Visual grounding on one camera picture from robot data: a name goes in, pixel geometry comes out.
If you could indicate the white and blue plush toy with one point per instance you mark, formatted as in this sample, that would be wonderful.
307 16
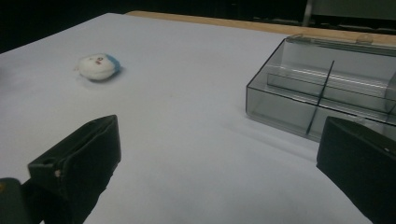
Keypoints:
98 66

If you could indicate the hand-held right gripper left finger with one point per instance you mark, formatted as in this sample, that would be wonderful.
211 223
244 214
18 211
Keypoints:
81 158

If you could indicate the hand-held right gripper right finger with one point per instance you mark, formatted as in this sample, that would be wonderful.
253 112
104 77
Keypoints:
361 161

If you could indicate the clear grey plastic organizer box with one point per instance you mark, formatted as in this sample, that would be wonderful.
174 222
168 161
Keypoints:
320 90

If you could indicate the white table cover sheet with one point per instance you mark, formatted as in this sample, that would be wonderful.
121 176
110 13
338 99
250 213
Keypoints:
186 109

